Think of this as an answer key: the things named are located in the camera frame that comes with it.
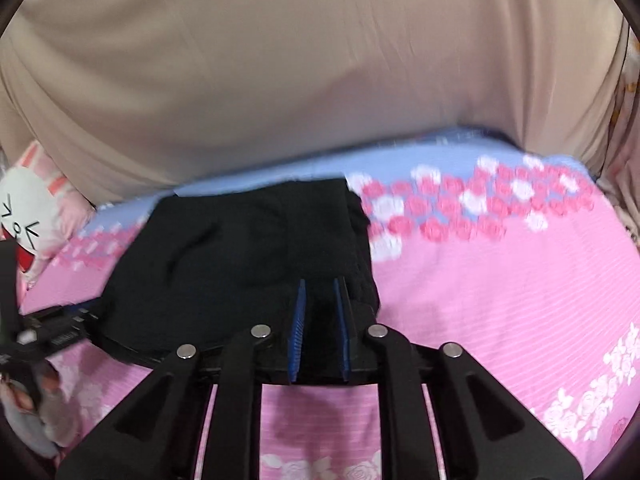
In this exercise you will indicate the pink floral blanket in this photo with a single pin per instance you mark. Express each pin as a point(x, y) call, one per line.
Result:
point(490, 300)

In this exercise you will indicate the beige cloth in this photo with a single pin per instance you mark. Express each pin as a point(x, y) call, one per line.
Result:
point(300, 60)

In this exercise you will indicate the white cat print pillow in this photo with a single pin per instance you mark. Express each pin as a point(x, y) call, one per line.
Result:
point(30, 210)

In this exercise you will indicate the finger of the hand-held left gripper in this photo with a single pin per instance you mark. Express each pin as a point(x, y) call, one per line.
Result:
point(65, 317)

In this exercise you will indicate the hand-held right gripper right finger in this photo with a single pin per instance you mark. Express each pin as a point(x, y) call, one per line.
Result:
point(342, 330)

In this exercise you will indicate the person's left forearm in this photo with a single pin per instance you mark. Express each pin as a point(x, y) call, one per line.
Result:
point(35, 435)

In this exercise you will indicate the black pants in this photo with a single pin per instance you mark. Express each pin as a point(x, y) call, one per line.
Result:
point(225, 260)

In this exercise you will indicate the cream printed cloth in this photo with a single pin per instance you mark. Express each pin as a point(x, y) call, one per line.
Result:
point(625, 120)

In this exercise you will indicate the person's left hand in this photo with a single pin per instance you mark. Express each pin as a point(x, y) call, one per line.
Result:
point(47, 377)

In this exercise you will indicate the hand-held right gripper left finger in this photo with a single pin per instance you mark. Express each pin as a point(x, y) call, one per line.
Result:
point(297, 330)

